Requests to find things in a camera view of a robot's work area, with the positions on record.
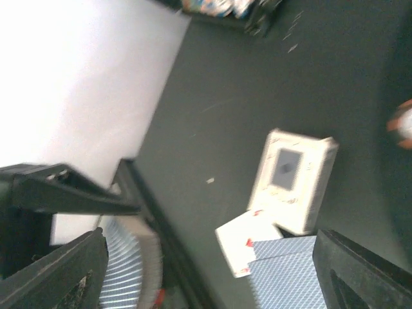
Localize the face-down card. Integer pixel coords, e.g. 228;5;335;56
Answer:
249;236;326;309

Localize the face-up ace card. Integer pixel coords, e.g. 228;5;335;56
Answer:
215;210;283;278

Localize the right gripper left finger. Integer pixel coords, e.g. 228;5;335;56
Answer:
1;228;108;308

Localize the red-brown poker chip stack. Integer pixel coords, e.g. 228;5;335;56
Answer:
386;100;411;150

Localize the black poker chip case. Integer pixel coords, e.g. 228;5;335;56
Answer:
157;0;282;37

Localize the deck of playing cards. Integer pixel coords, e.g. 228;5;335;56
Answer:
98;216;163;308

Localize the white card deck box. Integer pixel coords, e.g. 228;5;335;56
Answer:
248;129;339;236

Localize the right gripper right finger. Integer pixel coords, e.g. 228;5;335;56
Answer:
312;230;411;309

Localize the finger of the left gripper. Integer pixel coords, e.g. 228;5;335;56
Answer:
1;164;141;215

